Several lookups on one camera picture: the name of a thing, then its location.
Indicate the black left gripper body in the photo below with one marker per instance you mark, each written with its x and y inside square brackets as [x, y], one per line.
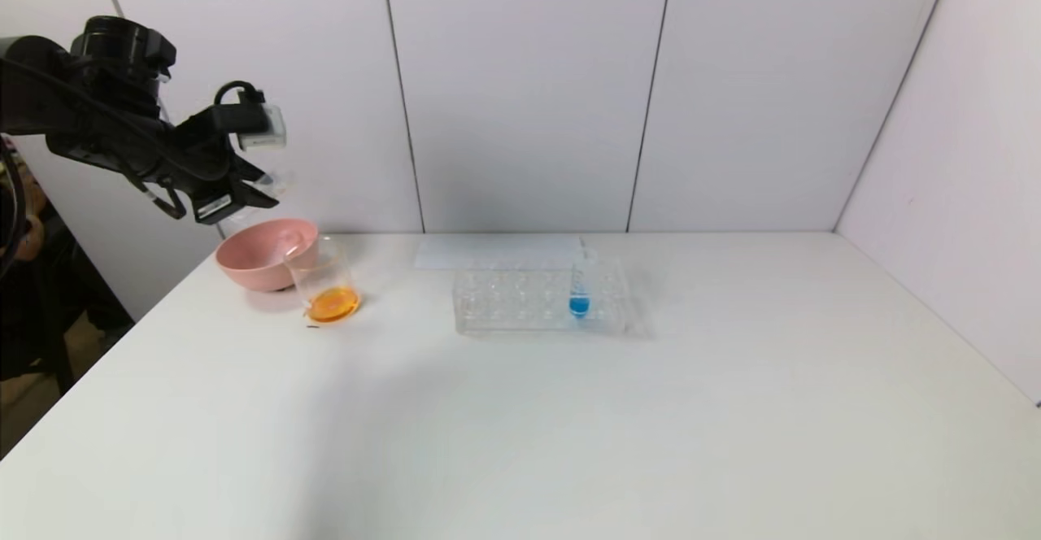
[216, 206]

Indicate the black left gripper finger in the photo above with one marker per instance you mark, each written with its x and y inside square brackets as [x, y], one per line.
[259, 174]
[244, 202]

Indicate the test tube with yellow pigment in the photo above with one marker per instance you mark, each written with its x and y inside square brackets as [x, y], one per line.
[280, 185]

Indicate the test tube with red pigment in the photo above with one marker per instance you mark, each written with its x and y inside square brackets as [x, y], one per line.
[293, 243]

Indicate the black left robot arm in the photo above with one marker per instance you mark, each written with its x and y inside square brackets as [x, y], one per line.
[89, 109]

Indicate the clear glass beaker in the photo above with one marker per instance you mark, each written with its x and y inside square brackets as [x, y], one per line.
[329, 296]

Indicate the clear acrylic test tube rack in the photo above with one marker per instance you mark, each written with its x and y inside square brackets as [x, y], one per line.
[504, 304]

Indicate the test tube with blue pigment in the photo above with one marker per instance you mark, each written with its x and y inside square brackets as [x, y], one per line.
[579, 302]

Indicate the pink plastic bowl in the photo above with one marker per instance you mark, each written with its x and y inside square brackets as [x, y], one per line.
[260, 259]

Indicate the black stand beside table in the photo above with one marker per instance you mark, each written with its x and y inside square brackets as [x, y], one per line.
[49, 312]

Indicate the white paper sheet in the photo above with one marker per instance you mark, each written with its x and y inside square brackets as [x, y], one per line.
[455, 251]

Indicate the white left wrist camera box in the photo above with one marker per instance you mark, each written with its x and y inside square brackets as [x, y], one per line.
[264, 125]

